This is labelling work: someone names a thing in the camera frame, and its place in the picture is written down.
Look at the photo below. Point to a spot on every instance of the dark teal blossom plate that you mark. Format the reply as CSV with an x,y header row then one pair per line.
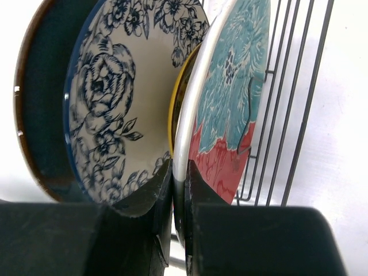
x,y
38,100

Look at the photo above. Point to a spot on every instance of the grey wire dish rack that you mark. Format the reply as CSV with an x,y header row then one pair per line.
x,y
290,26

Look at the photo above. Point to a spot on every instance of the yellow rimmed patterned plate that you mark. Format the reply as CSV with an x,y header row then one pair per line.
x,y
178,95

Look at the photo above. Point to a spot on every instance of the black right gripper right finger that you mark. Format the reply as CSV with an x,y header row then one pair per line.
x,y
223,239

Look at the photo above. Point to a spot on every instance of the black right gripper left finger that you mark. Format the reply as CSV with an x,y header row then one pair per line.
x,y
132,237

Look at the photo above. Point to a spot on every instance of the blue floral white plate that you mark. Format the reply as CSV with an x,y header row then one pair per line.
x,y
118,89

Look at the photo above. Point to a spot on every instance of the red and teal patterned plate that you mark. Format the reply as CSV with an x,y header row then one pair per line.
x,y
221,102

